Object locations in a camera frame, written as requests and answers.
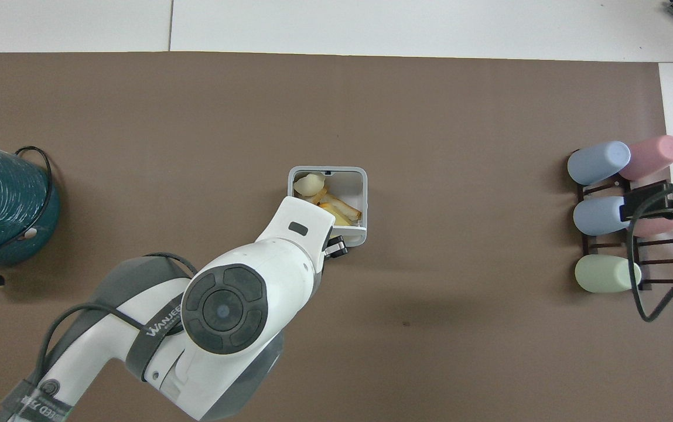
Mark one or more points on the grey white trash can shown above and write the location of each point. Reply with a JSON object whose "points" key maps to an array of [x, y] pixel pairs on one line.
{"points": [[364, 199]]}

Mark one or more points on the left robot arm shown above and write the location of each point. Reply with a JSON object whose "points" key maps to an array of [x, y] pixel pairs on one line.
{"points": [[236, 281]]}

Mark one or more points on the yellow orange peel scrap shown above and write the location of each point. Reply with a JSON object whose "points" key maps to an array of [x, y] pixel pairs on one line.
{"points": [[343, 210]]}

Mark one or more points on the cream food scrap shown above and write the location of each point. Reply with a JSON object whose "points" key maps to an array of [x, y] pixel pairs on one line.
{"points": [[308, 184]]}

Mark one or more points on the light blue cup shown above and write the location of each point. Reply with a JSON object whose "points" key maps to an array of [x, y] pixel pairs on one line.
{"points": [[598, 162], [598, 215]]}

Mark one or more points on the pale green cup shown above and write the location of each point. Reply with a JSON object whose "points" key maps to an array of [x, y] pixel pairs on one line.
{"points": [[605, 274]]}

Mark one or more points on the dark brown cup rack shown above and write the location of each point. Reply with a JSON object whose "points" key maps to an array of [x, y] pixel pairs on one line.
{"points": [[655, 258]]}

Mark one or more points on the pink cup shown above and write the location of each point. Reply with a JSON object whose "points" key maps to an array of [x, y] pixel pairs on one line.
{"points": [[652, 155], [658, 227]]}

